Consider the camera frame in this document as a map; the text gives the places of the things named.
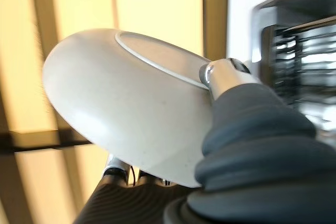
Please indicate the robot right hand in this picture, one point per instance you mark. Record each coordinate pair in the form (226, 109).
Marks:
(249, 155)

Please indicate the white round plate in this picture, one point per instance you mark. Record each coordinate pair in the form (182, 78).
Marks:
(126, 108)

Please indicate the stainless steel sink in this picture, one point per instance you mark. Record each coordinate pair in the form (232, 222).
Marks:
(265, 24)

